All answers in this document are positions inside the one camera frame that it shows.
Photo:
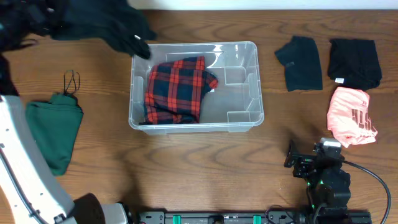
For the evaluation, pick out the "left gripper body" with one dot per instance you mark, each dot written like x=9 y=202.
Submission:
x=137 y=45

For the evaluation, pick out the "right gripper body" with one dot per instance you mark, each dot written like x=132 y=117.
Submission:
x=304 y=168

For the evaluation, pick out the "pink printed t-shirt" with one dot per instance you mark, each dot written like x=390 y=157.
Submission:
x=348 y=117

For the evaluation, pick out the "red plaid flannel shirt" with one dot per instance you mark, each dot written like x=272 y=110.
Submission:
x=175 y=91

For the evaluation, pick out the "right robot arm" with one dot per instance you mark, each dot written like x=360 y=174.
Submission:
x=327 y=184

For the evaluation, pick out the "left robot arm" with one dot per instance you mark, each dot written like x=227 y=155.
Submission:
x=33 y=193

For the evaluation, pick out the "small black folded garment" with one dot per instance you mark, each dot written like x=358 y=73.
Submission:
x=301 y=62

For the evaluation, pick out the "clear plastic storage bin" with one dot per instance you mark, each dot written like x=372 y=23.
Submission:
x=234 y=106

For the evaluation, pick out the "dark green folded garment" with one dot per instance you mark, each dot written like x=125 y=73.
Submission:
x=54 y=125

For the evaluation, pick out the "black folded garment with tag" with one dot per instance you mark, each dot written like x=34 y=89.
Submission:
x=354 y=63

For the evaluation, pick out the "black mounting rail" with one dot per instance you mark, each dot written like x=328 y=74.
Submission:
x=269 y=217

